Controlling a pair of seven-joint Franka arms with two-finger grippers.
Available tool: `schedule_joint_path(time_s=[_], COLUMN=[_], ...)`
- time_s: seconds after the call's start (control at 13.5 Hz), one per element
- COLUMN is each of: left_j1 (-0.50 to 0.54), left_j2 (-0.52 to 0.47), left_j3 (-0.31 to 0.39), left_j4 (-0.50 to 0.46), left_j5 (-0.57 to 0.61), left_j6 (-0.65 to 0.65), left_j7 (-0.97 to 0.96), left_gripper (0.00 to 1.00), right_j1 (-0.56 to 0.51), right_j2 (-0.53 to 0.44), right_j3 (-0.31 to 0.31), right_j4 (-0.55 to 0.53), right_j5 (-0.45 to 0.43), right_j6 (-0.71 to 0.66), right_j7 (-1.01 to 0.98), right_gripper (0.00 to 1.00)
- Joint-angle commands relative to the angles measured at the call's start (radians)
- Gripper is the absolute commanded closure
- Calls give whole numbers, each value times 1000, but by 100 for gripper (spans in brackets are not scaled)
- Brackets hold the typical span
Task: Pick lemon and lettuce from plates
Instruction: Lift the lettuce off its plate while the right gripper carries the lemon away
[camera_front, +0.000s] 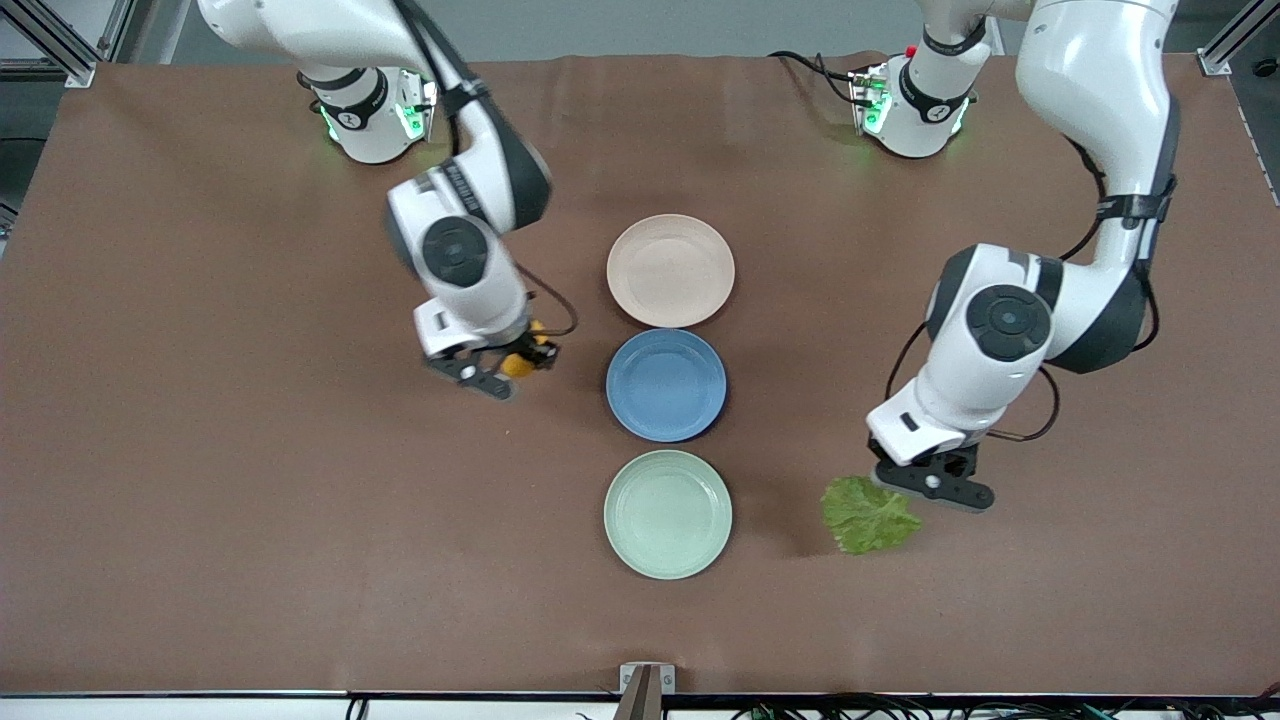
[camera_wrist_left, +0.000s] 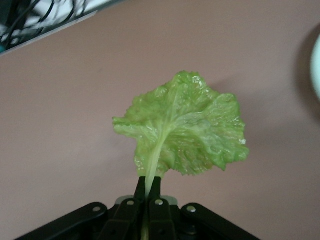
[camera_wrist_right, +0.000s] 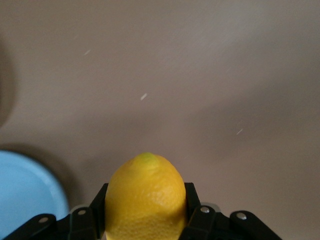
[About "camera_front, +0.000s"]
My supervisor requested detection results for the aluminium frame profile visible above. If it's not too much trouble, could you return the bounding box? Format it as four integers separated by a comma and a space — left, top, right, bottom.
0, 0, 137, 89
1196, 0, 1280, 78

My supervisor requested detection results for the brown table mat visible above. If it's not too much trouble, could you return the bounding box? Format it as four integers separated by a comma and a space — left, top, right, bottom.
0, 52, 1280, 697

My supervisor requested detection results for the yellow lemon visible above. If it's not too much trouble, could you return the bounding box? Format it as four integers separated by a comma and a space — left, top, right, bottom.
499, 338, 554, 380

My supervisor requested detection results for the black base cable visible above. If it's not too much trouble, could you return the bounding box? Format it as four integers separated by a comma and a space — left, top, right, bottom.
296, 68, 443, 136
767, 49, 863, 107

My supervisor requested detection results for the black left base cable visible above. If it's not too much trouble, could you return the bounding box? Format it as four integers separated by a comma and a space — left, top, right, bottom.
767, 49, 863, 107

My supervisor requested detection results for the green lettuce leaf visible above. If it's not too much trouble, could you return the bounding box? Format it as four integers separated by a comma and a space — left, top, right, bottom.
820, 475, 924, 557

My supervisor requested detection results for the beige round plate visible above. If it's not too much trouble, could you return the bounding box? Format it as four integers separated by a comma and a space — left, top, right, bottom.
606, 214, 736, 329

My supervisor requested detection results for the blue round plate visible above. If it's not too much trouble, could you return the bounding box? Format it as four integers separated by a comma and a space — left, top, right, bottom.
605, 329, 728, 443

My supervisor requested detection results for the pale green round plate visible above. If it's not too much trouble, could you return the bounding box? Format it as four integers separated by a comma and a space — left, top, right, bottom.
603, 449, 734, 581

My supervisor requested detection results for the grey metal bracket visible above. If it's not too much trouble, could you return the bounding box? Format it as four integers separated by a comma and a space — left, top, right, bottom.
612, 661, 677, 720

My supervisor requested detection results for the white table edge strip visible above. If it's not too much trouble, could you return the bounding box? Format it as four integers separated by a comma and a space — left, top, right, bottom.
0, 690, 1280, 720

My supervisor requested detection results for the black right base cable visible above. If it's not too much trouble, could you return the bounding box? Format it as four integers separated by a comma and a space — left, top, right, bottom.
296, 68, 443, 136

